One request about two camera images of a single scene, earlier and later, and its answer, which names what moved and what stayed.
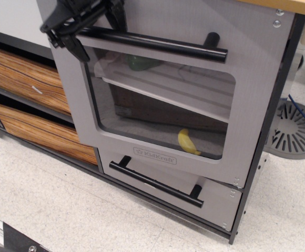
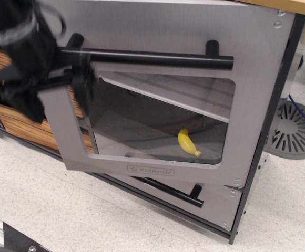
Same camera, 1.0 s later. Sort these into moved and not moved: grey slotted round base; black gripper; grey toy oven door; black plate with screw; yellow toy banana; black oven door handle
Moved: grey toy oven door; black gripper; black oven door handle
Not moved: yellow toy banana; grey slotted round base; black plate with screw
